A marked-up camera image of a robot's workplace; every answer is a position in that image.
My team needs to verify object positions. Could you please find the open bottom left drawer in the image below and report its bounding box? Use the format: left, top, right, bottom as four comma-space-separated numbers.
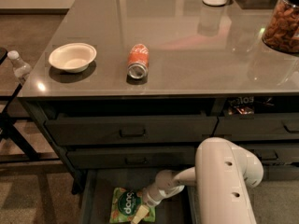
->
78, 168, 200, 224

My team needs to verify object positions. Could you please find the middle left drawer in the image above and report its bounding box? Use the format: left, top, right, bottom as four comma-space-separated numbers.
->
67, 147, 195, 169

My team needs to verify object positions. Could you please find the dark counter cabinet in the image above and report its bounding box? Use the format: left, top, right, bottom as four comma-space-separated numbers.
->
20, 0, 298, 182

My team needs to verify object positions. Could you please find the middle right drawer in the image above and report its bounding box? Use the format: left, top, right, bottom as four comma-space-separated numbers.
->
241, 143, 299, 165

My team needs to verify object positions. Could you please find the red soda can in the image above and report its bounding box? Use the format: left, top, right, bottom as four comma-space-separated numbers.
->
127, 44, 149, 79

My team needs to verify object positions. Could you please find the top left drawer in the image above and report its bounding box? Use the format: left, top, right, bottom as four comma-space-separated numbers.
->
45, 114, 217, 146

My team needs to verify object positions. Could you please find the dark snack bag in drawer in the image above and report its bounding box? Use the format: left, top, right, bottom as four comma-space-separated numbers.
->
227, 96, 254, 115

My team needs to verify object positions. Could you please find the green rice chip bag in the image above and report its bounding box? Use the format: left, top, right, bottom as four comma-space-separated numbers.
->
109, 188, 156, 224

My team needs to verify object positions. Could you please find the white paper bowl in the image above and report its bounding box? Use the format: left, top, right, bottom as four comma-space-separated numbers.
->
49, 43, 97, 73

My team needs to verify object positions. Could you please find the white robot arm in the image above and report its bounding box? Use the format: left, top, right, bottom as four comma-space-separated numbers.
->
131, 137, 263, 224

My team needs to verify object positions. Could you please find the top right drawer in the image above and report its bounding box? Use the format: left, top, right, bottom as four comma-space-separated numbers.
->
214, 113, 299, 142

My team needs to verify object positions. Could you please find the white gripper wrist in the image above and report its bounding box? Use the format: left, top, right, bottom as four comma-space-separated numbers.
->
131, 170, 185, 224

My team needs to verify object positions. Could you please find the glass jar of snacks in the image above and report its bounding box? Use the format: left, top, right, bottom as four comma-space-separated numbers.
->
262, 0, 299, 53

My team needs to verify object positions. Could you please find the clear plastic water bottle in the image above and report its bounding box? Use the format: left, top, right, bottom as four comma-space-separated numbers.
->
7, 50, 32, 85

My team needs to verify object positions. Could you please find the bottom right drawer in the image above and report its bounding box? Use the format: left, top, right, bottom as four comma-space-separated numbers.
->
263, 165, 299, 181

